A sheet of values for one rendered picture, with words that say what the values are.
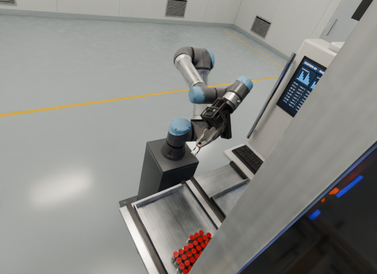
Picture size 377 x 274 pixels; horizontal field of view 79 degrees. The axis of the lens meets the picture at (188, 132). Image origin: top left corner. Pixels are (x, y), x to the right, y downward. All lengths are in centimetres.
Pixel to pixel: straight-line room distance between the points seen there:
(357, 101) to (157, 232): 90
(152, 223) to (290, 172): 82
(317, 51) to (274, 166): 112
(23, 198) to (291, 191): 210
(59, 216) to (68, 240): 21
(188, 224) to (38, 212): 136
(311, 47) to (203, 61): 55
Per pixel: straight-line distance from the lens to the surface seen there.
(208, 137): 87
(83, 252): 194
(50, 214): 211
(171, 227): 104
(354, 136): 23
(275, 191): 29
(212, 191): 119
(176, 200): 111
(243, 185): 129
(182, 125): 126
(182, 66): 120
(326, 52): 135
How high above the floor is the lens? 180
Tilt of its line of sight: 39 degrees down
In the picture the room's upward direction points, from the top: 18 degrees clockwise
